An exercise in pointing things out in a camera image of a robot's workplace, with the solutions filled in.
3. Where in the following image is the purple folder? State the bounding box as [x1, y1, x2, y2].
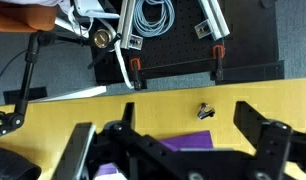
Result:
[92, 130, 213, 180]

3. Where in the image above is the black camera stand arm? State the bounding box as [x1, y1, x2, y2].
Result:
[0, 30, 90, 137]

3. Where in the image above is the brass round knob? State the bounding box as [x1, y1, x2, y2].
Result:
[93, 29, 113, 49]

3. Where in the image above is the grey coiled cable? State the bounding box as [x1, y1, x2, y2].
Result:
[132, 0, 176, 38]

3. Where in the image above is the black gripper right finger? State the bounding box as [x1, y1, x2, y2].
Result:
[234, 101, 292, 167]

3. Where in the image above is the aluminium profile rail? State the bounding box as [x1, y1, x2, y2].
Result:
[194, 0, 230, 41]
[117, 0, 143, 50]

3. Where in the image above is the orange black clamp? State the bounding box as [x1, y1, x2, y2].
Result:
[213, 45, 225, 81]
[130, 58, 142, 91]

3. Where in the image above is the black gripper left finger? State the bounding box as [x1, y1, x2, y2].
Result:
[51, 122, 96, 180]

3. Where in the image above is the black perforated board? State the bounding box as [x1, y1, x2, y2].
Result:
[90, 0, 285, 85]

